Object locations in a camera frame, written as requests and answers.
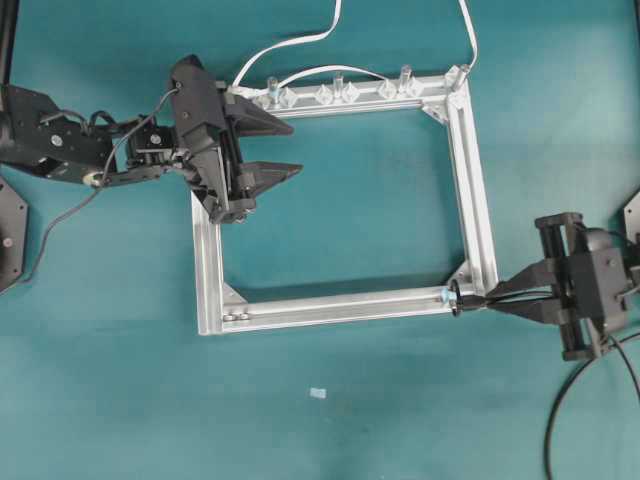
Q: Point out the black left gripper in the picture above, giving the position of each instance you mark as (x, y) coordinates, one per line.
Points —
(225, 186)

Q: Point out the clear post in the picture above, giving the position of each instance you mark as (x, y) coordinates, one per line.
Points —
(337, 87)
(404, 79)
(273, 92)

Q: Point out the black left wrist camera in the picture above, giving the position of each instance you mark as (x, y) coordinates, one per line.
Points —
(197, 109)

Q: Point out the aluminium extrusion square frame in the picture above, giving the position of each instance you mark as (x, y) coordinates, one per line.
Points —
(446, 99)

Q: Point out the black vertical post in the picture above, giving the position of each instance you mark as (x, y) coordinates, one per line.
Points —
(8, 25)

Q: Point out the clear post middle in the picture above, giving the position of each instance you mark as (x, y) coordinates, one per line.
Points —
(337, 87)

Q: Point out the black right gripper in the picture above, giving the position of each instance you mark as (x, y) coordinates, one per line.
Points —
(587, 270)

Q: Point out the clear post right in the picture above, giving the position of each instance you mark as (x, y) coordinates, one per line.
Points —
(404, 79)

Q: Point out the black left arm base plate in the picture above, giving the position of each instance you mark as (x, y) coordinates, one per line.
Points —
(13, 233)

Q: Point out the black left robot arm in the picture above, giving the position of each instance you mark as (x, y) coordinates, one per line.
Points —
(43, 140)

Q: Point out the clear post left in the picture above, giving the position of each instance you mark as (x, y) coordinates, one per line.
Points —
(273, 92)

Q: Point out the small clear tape scrap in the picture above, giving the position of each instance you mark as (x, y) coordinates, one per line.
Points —
(318, 393)

